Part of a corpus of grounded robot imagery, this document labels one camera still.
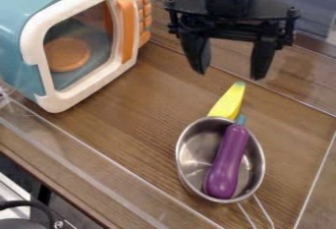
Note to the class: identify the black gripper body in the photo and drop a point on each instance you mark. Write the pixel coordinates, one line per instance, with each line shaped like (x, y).
(195, 24)

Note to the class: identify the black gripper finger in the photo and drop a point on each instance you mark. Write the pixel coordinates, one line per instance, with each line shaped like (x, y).
(196, 47)
(262, 58)

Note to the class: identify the purple toy eggplant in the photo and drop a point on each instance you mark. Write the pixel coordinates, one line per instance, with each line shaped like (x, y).
(220, 181)

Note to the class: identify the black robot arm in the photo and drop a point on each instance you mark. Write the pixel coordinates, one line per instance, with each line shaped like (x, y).
(231, 8)

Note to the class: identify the silver metal pot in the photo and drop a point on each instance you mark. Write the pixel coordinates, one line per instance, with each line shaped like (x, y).
(196, 150)

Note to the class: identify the yellow toy corn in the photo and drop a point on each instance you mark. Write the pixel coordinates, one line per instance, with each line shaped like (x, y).
(227, 107)

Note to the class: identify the blue toy microwave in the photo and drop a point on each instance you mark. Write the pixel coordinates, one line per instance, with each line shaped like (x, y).
(112, 25)

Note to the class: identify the clear acrylic barrier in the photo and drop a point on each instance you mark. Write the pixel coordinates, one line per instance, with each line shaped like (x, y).
(110, 193)

